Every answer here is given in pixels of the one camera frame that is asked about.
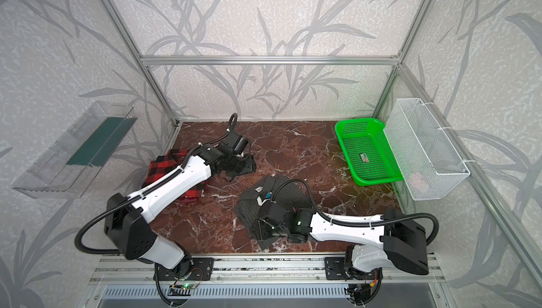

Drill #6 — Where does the clear plastic wall tray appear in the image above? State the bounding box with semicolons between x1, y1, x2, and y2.
12;101;138;199

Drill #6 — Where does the aluminium horizontal frame bar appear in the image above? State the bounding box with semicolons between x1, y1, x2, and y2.
141;55;399;66

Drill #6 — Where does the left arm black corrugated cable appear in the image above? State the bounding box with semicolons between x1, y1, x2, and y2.
74;112;239;307

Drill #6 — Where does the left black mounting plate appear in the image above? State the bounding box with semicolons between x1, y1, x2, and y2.
153;257;215;281

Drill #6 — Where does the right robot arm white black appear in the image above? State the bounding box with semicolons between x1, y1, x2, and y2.
251;202;429;276

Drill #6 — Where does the red black plaid folded shirt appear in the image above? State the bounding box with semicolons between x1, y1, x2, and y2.
141;148;207;204

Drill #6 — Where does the black mounting plate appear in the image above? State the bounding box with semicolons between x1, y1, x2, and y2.
153;257;215;281
324;257;382;281

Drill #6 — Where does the green plastic basket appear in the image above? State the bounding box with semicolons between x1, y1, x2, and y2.
335;117;404;187

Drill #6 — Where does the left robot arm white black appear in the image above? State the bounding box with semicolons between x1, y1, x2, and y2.
104;131;256;270

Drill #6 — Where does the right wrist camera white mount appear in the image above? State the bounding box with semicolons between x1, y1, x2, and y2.
255;185;273;206

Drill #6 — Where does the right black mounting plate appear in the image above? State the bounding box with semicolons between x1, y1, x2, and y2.
324;257;382;281

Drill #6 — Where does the white wire mesh basket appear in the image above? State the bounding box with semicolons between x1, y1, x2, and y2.
384;98;470;201

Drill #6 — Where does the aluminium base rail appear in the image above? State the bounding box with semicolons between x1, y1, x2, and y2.
88;252;445;285

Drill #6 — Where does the grey pinstriped long sleeve shirt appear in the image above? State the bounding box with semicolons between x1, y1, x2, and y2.
234;175;312;250

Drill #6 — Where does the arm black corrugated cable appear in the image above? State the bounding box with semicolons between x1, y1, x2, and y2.
74;112;239;307
270;178;440;305

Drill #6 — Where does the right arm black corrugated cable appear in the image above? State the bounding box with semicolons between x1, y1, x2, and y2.
270;178;440;305

